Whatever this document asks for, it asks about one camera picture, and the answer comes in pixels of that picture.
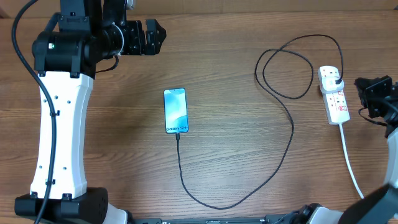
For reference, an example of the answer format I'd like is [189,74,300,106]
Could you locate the blue Galaxy smartphone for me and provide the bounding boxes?
[164,88,189,134]

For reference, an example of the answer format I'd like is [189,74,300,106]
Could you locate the black USB charging cable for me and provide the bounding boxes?
[175,34,345,210]

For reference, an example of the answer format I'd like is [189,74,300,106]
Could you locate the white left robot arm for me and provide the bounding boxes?
[14,0,166,223]

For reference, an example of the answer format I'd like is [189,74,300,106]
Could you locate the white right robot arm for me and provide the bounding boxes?
[303,76,397,224]

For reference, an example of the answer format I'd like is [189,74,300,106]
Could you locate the white charger plug adapter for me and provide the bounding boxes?
[320,77,345,94]

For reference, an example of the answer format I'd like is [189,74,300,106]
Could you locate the white power strip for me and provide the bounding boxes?
[318,65,350,125]

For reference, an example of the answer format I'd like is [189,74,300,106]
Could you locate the white power strip cord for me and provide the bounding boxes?
[338,123,365,200]

